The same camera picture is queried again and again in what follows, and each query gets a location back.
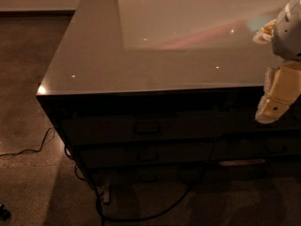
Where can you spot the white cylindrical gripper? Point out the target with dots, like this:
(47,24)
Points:
(288,35)

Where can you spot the drawer with metal handle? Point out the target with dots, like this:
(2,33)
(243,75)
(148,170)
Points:
(169,126)

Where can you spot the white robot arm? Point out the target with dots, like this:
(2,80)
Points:
(286,41)

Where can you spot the right dark drawer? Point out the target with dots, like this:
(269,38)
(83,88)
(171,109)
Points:
(255,147)

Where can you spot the dark drawer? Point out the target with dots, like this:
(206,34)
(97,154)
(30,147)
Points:
(255,147)
(146,154)

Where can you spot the dark cabinet with glossy top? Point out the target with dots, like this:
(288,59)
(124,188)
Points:
(139,57)

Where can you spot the middle dark drawer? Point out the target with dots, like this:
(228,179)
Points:
(146,154)

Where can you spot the black object on floor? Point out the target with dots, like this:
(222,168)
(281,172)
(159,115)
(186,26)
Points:
(4,213)

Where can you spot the dark wall baseboard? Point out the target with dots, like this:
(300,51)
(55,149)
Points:
(36,13)

